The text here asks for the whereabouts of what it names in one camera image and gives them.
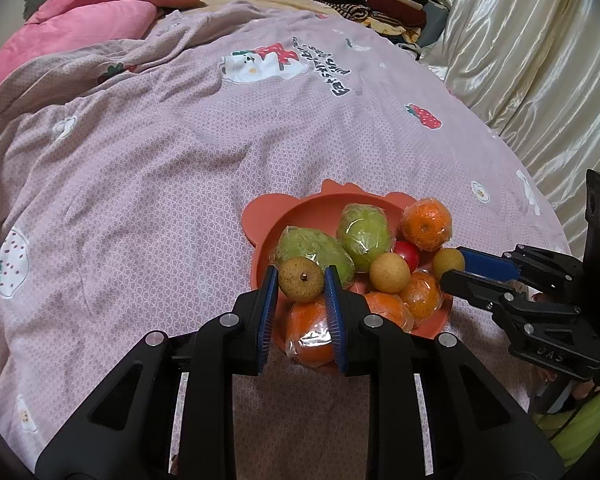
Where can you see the red tomato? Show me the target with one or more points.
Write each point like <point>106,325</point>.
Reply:
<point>409,252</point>

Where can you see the small green fruit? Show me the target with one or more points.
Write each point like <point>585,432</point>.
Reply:
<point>363,231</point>

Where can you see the cream satin curtain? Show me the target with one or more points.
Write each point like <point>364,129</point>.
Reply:
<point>530,69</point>

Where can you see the small brown longan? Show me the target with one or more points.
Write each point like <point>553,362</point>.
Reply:
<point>389,273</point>

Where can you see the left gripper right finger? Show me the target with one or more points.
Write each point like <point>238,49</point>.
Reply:
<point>436,412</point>

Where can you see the green sleeve forearm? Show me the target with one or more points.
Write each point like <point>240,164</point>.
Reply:
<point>574,431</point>

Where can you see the purple strawberry bear blanket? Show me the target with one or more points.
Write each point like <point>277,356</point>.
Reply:
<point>125,168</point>

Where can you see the pink quilt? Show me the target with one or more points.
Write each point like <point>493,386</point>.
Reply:
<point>76,28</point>

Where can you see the small orange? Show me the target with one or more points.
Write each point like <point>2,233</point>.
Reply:
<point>427,224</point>

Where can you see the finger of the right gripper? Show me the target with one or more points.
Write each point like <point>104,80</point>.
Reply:
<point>495,297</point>
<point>533,266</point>

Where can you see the right hand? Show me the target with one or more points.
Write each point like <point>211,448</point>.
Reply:
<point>579,391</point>

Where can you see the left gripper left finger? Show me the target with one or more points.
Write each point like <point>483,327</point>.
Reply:
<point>123,429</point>

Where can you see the large green fruit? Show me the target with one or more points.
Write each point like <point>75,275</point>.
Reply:
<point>317,246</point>

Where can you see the orange bear-shaped plate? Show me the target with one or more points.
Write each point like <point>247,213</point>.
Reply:
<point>265,218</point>

